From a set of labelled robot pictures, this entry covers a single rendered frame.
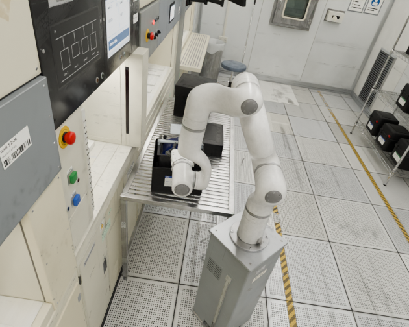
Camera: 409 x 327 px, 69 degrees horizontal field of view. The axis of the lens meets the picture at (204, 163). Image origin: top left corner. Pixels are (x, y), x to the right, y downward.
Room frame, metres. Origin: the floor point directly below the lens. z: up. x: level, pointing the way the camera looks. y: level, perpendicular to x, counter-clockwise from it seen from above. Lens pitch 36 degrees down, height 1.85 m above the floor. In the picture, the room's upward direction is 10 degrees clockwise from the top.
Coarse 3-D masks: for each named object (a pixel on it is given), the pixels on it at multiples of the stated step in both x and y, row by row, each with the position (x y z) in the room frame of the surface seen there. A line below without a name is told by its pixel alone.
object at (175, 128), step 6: (174, 126) 1.35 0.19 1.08; (180, 126) 1.36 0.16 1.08; (174, 132) 1.29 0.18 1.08; (162, 150) 1.34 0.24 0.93; (162, 156) 1.22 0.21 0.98; (168, 156) 1.22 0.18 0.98; (162, 162) 1.22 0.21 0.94; (168, 162) 1.22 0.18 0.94; (192, 168) 1.24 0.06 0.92; (198, 168) 1.25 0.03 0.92
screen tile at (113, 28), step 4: (116, 0) 1.19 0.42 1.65; (108, 4) 1.11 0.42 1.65; (112, 4) 1.15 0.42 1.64; (108, 8) 1.11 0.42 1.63; (112, 8) 1.15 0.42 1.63; (116, 8) 1.19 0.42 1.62; (108, 12) 1.11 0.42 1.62; (112, 12) 1.15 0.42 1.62; (116, 12) 1.19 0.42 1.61; (108, 16) 1.10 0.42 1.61; (116, 16) 1.19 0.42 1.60; (116, 20) 1.19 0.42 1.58; (112, 24) 1.14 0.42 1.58; (116, 24) 1.19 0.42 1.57; (108, 28) 1.10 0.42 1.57; (112, 28) 1.14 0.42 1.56; (116, 28) 1.18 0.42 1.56; (108, 32) 1.10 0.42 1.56; (112, 32) 1.14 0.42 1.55; (108, 36) 1.10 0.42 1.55
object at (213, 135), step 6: (210, 126) 1.83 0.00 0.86; (216, 126) 1.85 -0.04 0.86; (222, 126) 1.86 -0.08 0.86; (204, 132) 1.73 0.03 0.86; (210, 132) 1.74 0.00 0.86; (216, 132) 1.76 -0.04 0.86; (222, 132) 1.77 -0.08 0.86; (204, 138) 1.66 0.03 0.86; (210, 138) 1.67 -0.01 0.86; (216, 138) 1.68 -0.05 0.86; (222, 138) 1.70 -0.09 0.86; (204, 144) 1.60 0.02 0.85; (210, 144) 1.60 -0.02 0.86; (216, 144) 1.61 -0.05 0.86; (222, 144) 1.62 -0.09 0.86; (204, 150) 1.60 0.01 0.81; (210, 150) 1.60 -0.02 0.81; (216, 150) 1.61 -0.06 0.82; (222, 150) 1.61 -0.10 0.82; (210, 156) 1.60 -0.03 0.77; (216, 156) 1.61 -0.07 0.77
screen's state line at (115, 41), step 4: (128, 28) 1.34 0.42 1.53; (124, 32) 1.28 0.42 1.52; (128, 32) 1.34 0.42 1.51; (116, 36) 1.18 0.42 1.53; (120, 36) 1.23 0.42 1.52; (124, 36) 1.28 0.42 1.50; (112, 40) 1.14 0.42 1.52; (116, 40) 1.18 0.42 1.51; (120, 40) 1.23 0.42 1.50; (108, 44) 1.09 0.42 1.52; (112, 44) 1.13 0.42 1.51; (116, 44) 1.18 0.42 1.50; (108, 48) 1.09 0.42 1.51
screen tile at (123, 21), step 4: (120, 0) 1.24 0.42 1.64; (124, 0) 1.29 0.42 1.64; (128, 0) 1.34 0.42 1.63; (120, 4) 1.24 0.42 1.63; (124, 4) 1.29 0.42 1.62; (128, 4) 1.34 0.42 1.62; (120, 8) 1.24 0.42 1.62; (124, 8) 1.29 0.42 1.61; (128, 8) 1.34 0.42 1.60; (128, 12) 1.34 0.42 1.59; (124, 16) 1.29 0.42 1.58; (128, 16) 1.34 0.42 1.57; (120, 20) 1.23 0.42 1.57; (124, 20) 1.28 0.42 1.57; (128, 20) 1.34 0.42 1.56; (120, 24) 1.23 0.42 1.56; (124, 24) 1.28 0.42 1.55; (120, 28) 1.23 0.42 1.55
